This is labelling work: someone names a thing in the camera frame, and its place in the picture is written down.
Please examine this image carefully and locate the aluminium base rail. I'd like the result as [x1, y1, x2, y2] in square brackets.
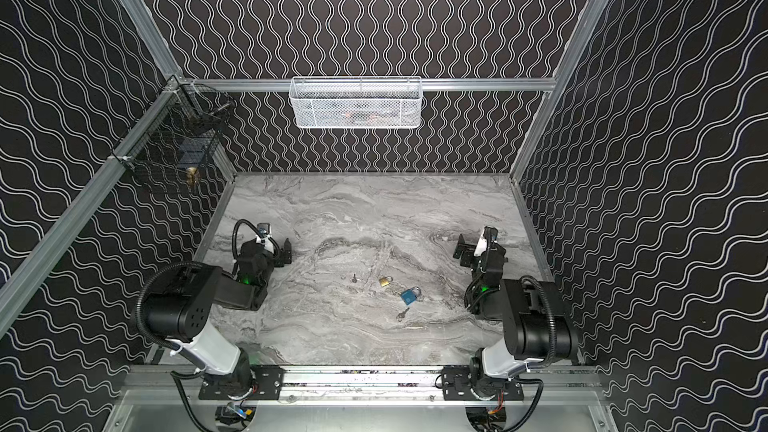
[122, 365, 602, 407]

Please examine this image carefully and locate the silver key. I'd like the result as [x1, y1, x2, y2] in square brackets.
[396, 308, 409, 322]

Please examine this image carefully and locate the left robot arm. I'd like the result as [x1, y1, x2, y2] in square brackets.
[135, 238, 292, 401]

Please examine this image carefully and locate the blue padlock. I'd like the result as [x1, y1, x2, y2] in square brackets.
[400, 286, 422, 306]

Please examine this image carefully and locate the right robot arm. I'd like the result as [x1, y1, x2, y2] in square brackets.
[441, 227, 578, 401]

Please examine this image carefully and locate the black wire basket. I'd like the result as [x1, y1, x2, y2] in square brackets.
[116, 80, 236, 195]

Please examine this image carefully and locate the brass object in basket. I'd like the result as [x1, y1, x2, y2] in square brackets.
[185, 167, 200, 189]

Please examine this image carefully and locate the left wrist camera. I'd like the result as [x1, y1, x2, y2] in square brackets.
[256, 223, 271, 244]

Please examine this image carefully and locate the white mesh basket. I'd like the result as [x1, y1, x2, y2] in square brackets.
[289, 76, 424, 129]

